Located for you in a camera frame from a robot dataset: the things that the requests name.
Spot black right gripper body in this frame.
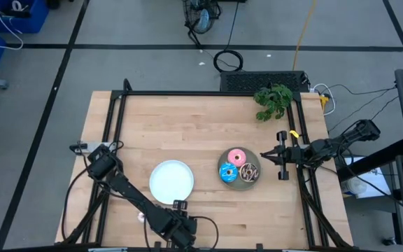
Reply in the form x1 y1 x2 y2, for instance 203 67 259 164
276 130 309 182

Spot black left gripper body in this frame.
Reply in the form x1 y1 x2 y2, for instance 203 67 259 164
159 208 199 251

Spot large chocolate frosted donut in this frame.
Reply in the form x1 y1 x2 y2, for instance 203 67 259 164
239 162 260 184

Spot large pink frosted donut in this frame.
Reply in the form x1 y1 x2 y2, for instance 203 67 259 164
227 148 248 168

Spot large blue frosted donut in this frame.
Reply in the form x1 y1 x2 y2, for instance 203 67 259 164
218 161 239 184

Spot grey round plate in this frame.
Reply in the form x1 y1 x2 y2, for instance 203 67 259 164
217 146 262 192

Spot white round plate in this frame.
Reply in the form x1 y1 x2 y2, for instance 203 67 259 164
148 160 195 206

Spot green potted plant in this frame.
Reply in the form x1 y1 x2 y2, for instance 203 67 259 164
253 83 294 123

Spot clear plastic cup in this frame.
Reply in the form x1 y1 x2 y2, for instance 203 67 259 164
346 176 368 195

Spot black computer case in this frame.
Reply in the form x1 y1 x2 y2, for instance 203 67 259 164
220 70 310 94

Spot silver metal bar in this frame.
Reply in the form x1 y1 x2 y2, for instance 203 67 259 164
87 246 129 252

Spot white paper sheet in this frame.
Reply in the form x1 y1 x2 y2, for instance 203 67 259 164
341 156 393 200

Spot black desk beam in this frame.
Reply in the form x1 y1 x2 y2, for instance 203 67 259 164
337 138 403 181

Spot black floor fan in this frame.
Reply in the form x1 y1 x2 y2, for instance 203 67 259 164
181 0 222 48

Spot white power cable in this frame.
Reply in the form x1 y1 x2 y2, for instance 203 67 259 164
311 83 337 117

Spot black aluminium table frame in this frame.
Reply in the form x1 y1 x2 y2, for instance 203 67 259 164
56 78 355 252

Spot black coiled power cable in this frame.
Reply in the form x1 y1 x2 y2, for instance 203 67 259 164
213 0 245 74

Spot yellow hanging cable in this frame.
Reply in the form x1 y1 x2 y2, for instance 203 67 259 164
292 0 318 71

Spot white loose cable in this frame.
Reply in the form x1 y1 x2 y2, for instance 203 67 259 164
0 0 24 50

